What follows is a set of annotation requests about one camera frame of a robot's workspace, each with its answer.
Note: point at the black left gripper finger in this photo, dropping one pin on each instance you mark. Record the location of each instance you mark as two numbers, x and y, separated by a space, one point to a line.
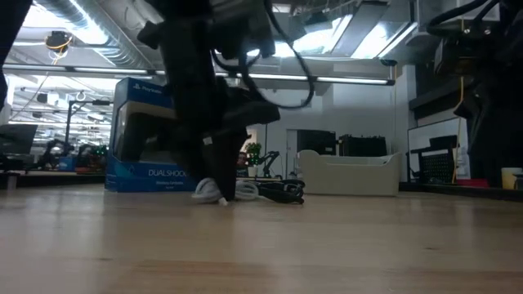
190 122
226 155

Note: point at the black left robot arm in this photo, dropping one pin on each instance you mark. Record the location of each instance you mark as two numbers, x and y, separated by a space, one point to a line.
10 41

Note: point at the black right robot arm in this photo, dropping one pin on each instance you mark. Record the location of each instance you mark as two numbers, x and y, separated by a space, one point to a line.
498 130

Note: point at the black background robot arm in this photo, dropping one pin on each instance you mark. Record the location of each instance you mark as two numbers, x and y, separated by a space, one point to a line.
270 158

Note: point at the person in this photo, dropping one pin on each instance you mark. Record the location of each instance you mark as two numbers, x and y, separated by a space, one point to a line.
242 160

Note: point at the green potted plant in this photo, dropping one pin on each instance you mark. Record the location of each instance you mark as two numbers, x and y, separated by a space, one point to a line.
254 149

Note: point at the blue DualShock 4 box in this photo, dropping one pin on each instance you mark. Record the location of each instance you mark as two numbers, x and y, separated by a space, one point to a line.
139 171

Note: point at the black cabinet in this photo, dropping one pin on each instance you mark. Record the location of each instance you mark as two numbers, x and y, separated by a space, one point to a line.
316 142

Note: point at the beige plastic bin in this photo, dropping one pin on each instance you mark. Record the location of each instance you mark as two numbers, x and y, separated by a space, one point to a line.
351 175

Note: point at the black equipment case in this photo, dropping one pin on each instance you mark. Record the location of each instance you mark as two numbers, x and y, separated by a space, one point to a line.
363 145

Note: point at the long ceiling light bar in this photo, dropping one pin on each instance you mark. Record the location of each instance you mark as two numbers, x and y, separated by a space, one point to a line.
351 80

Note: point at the dark computer monitor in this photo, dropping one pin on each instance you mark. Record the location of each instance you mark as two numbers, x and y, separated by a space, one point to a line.
16 139

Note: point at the white board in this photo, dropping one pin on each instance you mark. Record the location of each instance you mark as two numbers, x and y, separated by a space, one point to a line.
421 136

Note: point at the black perforated stand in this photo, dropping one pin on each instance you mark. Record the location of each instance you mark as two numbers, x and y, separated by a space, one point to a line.
437 163

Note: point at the red flat object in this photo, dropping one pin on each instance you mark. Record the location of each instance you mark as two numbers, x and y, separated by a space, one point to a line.
472 183

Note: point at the black metal frame stand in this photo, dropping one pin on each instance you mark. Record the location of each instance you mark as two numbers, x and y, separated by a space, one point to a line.
67 122

